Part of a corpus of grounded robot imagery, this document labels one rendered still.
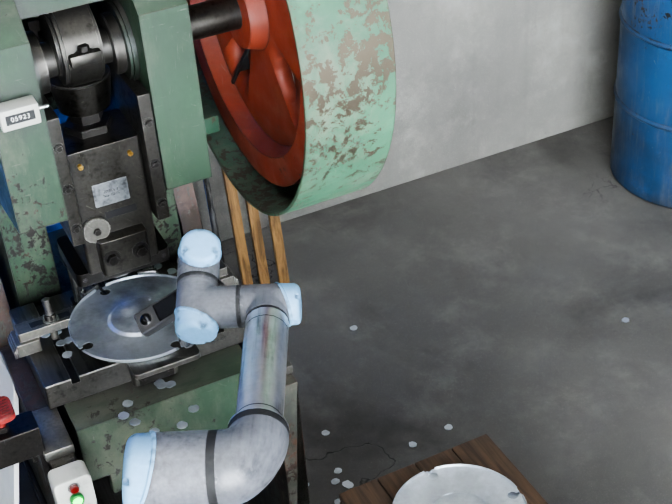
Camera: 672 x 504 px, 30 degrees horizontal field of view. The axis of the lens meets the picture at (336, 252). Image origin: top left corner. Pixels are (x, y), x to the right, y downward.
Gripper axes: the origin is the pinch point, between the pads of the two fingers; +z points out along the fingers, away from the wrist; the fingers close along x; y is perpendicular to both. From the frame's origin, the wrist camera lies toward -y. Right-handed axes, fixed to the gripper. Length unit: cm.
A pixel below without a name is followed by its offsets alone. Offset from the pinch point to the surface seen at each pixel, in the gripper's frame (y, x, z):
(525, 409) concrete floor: 98, -17, 80
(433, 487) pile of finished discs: 43, -40, 28
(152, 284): 2.8, 20.6, 10.9
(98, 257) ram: -8.6, 22.2, -4.2
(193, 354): 1.1, -3.3, 0.0
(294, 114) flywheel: 33, 23, -31
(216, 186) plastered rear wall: 62, 102, 112
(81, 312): -13.5, 19.6, 10.5
